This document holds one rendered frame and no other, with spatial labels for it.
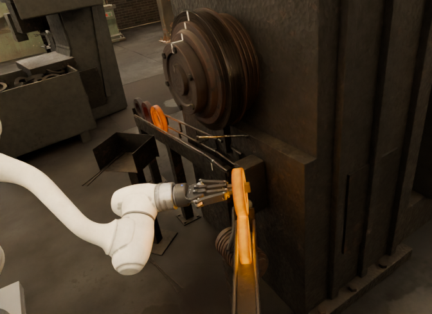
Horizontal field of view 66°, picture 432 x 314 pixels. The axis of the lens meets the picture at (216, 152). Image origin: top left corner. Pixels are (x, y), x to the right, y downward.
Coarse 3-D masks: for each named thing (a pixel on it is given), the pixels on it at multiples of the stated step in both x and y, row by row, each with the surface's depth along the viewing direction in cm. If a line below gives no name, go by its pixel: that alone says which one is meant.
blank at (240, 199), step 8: (240, 168) 104; (232, 176) 101; (240, 176) 100; (232, 184) 99; (240, 184) 99; (240, 192) 98; (240, 200) 98; (240, 208) 99; (248, 208) 109; (240, 216) 103
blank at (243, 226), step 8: (240, 224) 103; (248, 224) 108; (240, 232) 101; (248, 232) 102; (240, 240) 100; (248, 240) 100; (240, 248) 100; (248, 248) 100; (240, 256) 101; (248, 256) 101
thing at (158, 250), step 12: (120, 132) 191; (108, 144) 187; (120, 144) 196; (132, 144) 192; (144, 144) 175; (156, 144) 185; (96, 156) 180; (108, 156) 188; (132, 156) 167; (144, 156) 176; (156, 156) 189; (108, 168) 184; (120, 168) 180; (132, 168) 177; (132, 180) 188; (144, 180) 191; (156, 228) 207; (156, 240) 209; (168, 240) 212; (156, 252) 204
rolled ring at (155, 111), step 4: (152, 108) 208; (156, 108) 205; (160, 108) 205; (152, 112) 212; (156, 112) 205; (160, 112) 203; (152, 116) 215; (156, 116) 216; (160, 116) 202; (164, 116) 203; (152, 120) 218; (156, 120) 217; (160, 120) 204; (164, 120) 203; (156, 124) 216; (160, 124) 217; (164, 124) 204; (164, 128) 206
